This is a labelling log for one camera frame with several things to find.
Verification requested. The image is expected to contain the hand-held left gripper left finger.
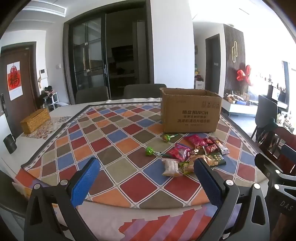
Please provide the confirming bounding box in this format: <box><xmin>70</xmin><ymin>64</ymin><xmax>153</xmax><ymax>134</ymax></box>
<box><xmin>24</xmin><ymin>157</ymin><xmax>101</xmax><ymax>241</ymax></box>

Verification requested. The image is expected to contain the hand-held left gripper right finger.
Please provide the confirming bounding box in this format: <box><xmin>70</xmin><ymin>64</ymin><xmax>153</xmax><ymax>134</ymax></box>
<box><xmin>194</xmin><ymin>157</ymin><xmax>271</xmax><ymax>241</ymax></box>

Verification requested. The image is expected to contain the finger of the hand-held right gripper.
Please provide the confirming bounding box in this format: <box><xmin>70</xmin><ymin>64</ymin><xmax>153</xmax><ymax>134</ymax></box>
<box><xmin>281</xmin><ymin>144</ymin><xmax>296</xmax><ymax>163</ymax></box>
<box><xmin>254</xmin><ymin>153</ymin><xmax>284</xmax><ymax>180</ymax></box>

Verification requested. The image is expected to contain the dark green snack packet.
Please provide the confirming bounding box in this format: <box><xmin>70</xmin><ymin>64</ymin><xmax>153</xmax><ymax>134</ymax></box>
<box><xmin>203</xmin><ymin>153</ymin><xmax>226</xmax><ymax>167</ymax></box>

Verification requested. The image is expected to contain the yellow green snack packet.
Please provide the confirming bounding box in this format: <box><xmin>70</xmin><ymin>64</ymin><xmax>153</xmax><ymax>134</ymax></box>
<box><xmin>179</xmin><ymin>161</ymin><xmax>196</xmax><ymax>174</ymax></box>

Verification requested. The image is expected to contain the brown snack bar packet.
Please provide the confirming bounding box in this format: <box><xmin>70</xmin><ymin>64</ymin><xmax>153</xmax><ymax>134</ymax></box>
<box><xmin>215</xmin><ymin>138</ymin><xmax>230</xmax><ymax>155</ymax></box>

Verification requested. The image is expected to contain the cream snack packet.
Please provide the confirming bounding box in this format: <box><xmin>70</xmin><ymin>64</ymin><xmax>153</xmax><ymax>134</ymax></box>
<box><xmin>162</xmin><ymin>159</ymin><xmax>183</xmax><ymax>177</ymax></box>

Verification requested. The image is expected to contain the pink patterned snack packet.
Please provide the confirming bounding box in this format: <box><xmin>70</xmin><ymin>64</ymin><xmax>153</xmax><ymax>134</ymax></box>
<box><xmin>166</xmin><ymin>143</ymin><xmax>193</xmax><ymax>162</ymax></box>

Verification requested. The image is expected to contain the red snack packet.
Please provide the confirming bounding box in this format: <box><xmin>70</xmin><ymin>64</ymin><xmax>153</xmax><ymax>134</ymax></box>
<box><xmin>184</xmin><ymin>135</ymin><xmax>208</xmax><ymax>147</ymax></box>

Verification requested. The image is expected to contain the green lollipop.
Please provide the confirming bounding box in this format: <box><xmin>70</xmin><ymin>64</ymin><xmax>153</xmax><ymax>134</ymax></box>
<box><xmin>162</xmin><ymin>133</ymin><xmax>179</xmax><ymax>143</ymax></box>
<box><xmin>145</xmin><ymin>146</ymin><xmax>163</xmax><ymax>156</ymax></box>

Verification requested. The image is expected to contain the brown cardboard box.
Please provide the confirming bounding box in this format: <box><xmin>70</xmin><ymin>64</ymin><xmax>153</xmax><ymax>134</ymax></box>
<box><xmin>160</xmin><ymin>87</ymin><xmax>223</xmax><ymax>133</ymax></box>

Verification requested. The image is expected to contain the red cloth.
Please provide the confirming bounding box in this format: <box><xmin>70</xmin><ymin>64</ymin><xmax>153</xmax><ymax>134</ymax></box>
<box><xmin>275</xmin><ymin>127</ymin><xmax>296</xmax><ymax>145</ymax></box>

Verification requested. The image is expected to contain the wooden chair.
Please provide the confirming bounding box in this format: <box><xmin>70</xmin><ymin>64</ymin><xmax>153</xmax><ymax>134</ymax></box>
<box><xmin>258</xmin><ymin>128</ymin><xmax>285</xmax><ymax>160</ymax></box>

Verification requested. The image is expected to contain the dark cloth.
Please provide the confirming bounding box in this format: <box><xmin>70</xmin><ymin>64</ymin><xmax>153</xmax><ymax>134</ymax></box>
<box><xmin>261</xmin><ymin>117</ymin><xmax>278</xmax><ymax>131</ymax></box>

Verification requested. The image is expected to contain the dark blue chair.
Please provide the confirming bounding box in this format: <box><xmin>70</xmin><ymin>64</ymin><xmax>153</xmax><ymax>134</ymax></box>
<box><xmin>251</xmin><ymin>95</ymin><xmax>278</xmax><ymax>139</ymax></box>

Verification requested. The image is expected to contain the patterned placemat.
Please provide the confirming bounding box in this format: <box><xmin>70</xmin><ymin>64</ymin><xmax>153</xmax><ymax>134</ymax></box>
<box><xmin>24</xmin><ymin>116</ymin><xmax>73</xmax><ymax>140</ymax></box>

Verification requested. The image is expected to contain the white low cabinet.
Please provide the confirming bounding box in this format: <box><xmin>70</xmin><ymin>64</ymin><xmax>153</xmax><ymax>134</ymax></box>
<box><xmin>223</xmin><ymin>93</ymin><xmax>258</xmax><ymax>117</ymax></box>

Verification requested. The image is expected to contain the woven tissue box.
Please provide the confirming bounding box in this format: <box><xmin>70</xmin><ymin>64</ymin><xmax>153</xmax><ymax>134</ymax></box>
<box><xmin>20</xmin><ymin>108</ymin><xmax>51</xmax><ymax>134</ymax></box>

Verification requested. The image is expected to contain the black mug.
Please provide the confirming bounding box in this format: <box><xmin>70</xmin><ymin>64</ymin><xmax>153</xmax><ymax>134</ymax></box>
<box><xmin>3</xmin><ymin>134</ymin><xmax>17</xmax><ymax>154</ymax></box>

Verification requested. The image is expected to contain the grey dining chair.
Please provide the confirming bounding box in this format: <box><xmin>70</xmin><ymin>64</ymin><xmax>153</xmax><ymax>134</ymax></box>
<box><xmin>123</xmin><ymin>84</ymin><xmax>167</xmax><ymax>100</ymax></box>
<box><xmin>75</xmin><ymin>86</ymin><xmax>110</xmax><ymax>105</ymax></box>

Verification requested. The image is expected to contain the red flower decoration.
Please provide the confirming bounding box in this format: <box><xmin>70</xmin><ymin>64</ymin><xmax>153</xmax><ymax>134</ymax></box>
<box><xmin>236</xmin><ymin>65</ymin><xmax>253</xmax><ymax>85</ymax></box>

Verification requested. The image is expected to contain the brown entrance door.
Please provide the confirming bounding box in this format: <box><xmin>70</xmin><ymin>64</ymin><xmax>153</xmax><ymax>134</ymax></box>
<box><xmin>0</xmin><ymin>42</ymin><xmax>39</xmax><ymax>138</ymax></box>

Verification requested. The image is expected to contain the shelf with toys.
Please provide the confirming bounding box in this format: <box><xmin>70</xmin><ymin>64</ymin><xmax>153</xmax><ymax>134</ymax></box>
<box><xmin>194</xmin><ymin>65</ymin><xmax>205</xmax><ymax>90</ymax></box>

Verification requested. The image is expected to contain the dark interior door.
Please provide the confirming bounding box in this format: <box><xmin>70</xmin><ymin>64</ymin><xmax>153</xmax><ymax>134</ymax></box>
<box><xmin>205</xmin><ymin>34</ymin><xmax>221</xmax><ymax>95</ymax></box>

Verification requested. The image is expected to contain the glass sliding door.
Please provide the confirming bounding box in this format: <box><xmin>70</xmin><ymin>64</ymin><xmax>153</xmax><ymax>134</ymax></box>
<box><xmin>63</xmin><ymin>1</ymin><xmax>153</xmax><ymax>105</ymax></box>

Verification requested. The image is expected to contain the gold wall ornament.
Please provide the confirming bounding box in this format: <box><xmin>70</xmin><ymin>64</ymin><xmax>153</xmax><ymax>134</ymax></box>
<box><xmin>232</xmin><ymin>41</ymin><xmax>239</xmax><ymax>63</ymax></box>

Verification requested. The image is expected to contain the slatted wall panel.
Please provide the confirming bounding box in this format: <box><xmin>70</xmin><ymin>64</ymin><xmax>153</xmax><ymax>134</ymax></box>
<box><xmin>223</xmin><ymin>24</ymin><xmax>246</xmax><ymax>93</ymax></box>

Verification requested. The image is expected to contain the red wall calendar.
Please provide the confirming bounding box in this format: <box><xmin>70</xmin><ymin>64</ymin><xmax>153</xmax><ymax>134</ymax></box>
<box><xmin>7</xmin><ymin>61</ymin><xmax>24</xmax><ymax>101</ymax></box>

